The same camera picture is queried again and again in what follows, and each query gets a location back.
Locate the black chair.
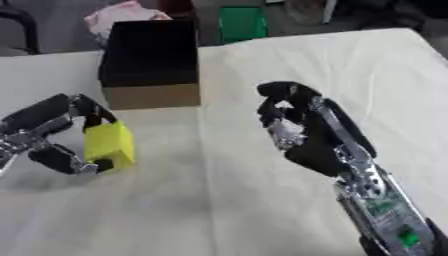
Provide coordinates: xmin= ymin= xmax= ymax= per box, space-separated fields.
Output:
xmin=0 ymin=5 xmax=44 ymax=56

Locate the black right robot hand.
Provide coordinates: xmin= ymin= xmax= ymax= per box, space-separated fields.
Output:
xmin=253 ymin=80 xmax=378 ymax=178

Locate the cardboard box with black inside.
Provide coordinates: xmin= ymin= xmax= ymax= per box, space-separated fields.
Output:
xmin=96 ymin=18 xmax=203 ymax=111

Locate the pink cloth bundle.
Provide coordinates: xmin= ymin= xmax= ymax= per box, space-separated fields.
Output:
xmin=82 ymin=0 xmax=175 ymax=46

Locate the green plastic crate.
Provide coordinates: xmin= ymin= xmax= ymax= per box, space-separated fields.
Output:
xmin=217 ymin=5 xmax=270 ymax=45

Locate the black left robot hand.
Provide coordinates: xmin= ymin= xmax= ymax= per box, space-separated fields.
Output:
xmin=0 ymin=93 xmax=119 ymax=176

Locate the yellow rectangular block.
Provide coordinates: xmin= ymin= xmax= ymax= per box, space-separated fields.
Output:
xmin=82 ymin=119 xmax=137 ymax=172

